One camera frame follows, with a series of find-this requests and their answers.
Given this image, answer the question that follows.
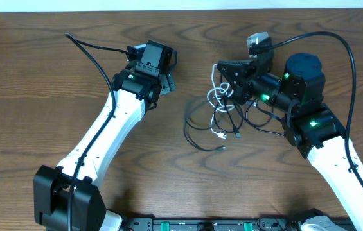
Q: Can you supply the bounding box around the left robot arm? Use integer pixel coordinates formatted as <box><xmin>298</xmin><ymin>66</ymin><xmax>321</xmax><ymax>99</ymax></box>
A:
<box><xmin>33</xmin><ymin>40</ymin><xmax>177</xmax><ymax>230</ymax></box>

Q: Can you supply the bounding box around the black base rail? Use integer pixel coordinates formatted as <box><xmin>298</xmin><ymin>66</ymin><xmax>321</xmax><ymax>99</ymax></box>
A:
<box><xmin>123</xmin><ymin>217</ymin><xmax>355</xmax><ymax>231</ymax></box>

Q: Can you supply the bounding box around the black usb cable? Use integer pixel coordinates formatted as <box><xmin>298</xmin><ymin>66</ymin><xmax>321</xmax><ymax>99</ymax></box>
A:
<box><xmin>182</xmin><ymin>73</ymin><xmax>288</xmax><ymax>152</ymax></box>

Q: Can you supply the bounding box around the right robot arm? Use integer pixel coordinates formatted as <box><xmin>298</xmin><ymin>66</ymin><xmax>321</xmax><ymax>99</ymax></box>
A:
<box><xmin>216</xmin><ymin>53</ymin><xmax>363</xmax><ymax>230</ymax></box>

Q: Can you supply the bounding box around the white usb cable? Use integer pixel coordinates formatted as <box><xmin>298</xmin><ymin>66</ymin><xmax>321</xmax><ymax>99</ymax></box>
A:
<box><xmin>206</xmin><ymin>63</ymin><xmax>235</xmax><ymax>141</ymax></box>

